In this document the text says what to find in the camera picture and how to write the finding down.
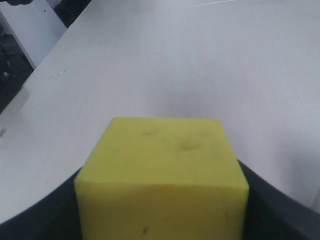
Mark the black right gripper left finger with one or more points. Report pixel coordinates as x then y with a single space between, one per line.
55 217

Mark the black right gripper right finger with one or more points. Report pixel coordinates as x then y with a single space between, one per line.
272 215

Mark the yellow cube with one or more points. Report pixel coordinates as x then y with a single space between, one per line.
151 178

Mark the white table leg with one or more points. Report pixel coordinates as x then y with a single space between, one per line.
36 27

